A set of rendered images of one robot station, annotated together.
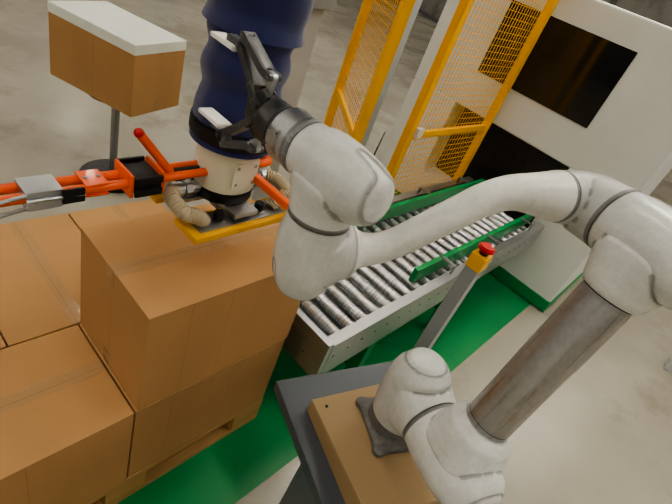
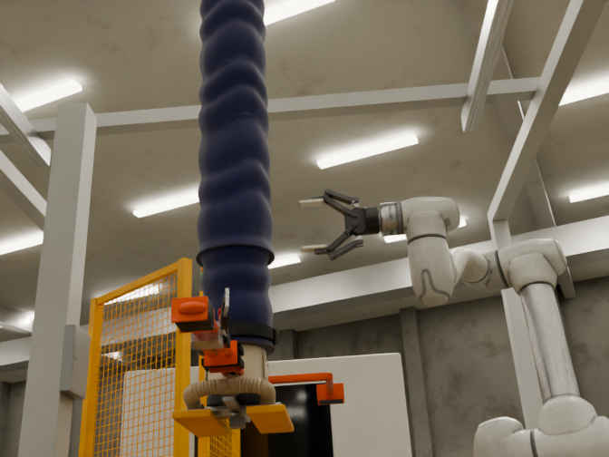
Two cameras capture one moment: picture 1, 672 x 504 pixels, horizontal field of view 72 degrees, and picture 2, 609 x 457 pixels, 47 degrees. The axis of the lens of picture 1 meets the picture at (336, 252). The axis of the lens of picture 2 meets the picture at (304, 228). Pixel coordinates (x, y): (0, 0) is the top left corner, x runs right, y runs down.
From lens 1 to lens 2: 1.74 m
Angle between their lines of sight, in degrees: 65
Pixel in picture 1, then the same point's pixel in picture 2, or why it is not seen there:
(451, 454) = (573, 417)
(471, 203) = (459, 253)
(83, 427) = not seen: outside the picture
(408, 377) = (499, 426)
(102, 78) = not seen: outside the picture
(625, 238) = (519, 254)
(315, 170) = (427, 204)
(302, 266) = (445, 259)
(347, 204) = (451, 208)
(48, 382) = not seen: outside the picture
